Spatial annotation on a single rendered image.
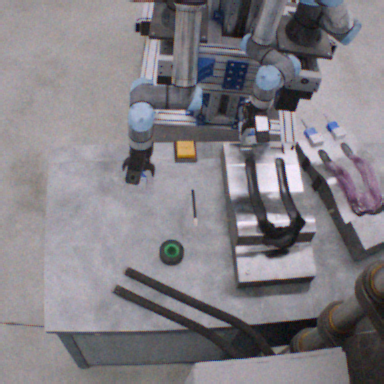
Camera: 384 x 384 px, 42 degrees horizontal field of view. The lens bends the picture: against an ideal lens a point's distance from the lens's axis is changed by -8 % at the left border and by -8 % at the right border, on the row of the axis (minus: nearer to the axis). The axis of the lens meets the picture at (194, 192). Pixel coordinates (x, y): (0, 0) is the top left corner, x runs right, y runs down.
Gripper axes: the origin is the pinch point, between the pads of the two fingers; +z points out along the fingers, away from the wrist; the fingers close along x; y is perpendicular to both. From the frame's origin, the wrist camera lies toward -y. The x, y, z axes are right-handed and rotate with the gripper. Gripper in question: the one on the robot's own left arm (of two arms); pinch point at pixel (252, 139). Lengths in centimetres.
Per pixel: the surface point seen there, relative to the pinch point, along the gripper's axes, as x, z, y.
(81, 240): 66, 5, -27
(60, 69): 71, 85, 127
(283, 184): -4.6, -3.3, -21.7
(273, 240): 4.7, -2.6, -41.0
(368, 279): 12, -70, -79
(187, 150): 24.1, 1.0, -0.4
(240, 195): 11.7, -3.8, -23.6
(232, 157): 10.7, -4.4, -9.0
